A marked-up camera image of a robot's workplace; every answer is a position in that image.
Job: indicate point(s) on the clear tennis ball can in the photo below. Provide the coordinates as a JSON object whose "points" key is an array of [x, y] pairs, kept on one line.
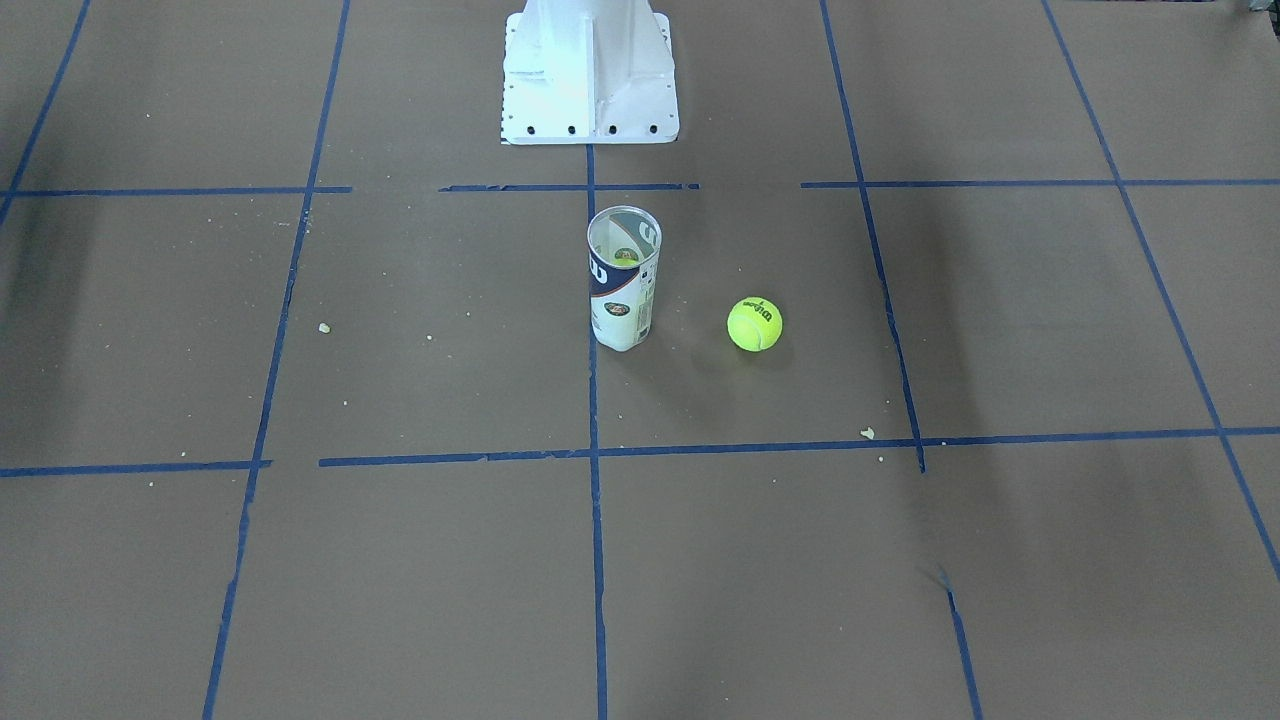
{"points": [[624, 250]]}

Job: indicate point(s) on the yellow tennis ball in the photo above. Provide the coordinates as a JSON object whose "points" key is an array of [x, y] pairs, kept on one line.
{"points": [[754, 324]]}

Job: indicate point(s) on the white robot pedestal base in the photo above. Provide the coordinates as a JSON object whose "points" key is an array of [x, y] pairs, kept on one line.
{"points": [[579, 72]]}

